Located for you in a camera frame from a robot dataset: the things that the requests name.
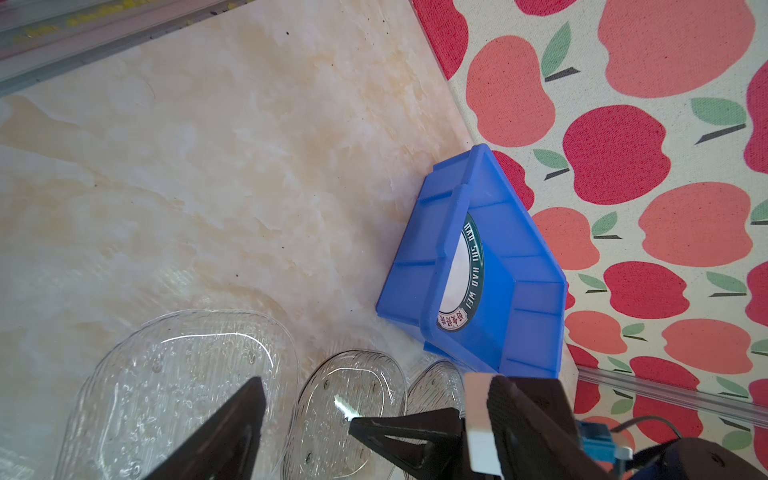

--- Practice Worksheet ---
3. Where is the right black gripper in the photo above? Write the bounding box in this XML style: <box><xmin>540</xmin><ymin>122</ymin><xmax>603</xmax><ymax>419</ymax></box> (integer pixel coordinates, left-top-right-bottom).
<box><xmin>464</xmin><ymin>373</ymin><xmax>616</xmax><ymax>479</ymax></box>

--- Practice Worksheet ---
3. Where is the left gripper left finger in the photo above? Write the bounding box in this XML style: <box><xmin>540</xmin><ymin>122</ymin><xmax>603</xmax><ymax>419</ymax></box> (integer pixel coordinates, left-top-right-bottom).
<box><xmin>147</xmin><ymin>377</ymin><xmax>267</xmax><ymax>480</ymax></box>

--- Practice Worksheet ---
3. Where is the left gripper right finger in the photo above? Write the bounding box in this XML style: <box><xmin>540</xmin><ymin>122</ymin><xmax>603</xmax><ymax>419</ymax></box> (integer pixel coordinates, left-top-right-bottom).
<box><xmin>349</xmin><ymin>408</ymin><xmax>474</xmax><ymax>480</ymax></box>

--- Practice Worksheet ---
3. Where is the clear glass plate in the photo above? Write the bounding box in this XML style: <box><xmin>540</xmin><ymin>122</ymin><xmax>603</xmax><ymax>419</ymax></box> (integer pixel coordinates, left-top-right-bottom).
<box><xmin>405</xmin><ymin>360</ymin><xmax>466</xmax><ymax>418</ymax></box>
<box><xmin>54</xmin><ymin>310</ymin><xmax>299</xmax><ymax>479</ymax></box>
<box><xmin>281</xmin><ymin>350</ymin><xmax>407</xmax><ymax>479</ymax></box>

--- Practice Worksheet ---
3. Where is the green rim plate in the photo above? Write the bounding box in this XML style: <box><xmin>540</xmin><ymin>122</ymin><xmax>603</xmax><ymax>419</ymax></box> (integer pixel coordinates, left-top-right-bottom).
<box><xmin>437</xmin><ymin>213</ymin><xmax>485</xmax><ymax>332</ymax></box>

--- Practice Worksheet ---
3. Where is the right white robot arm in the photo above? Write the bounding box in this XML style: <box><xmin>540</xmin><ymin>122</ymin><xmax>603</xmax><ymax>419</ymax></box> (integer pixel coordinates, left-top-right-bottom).
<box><xmin>464</xmin><ymin>373</ymin><xmax>764</xmax><ymax>479</ymax></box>

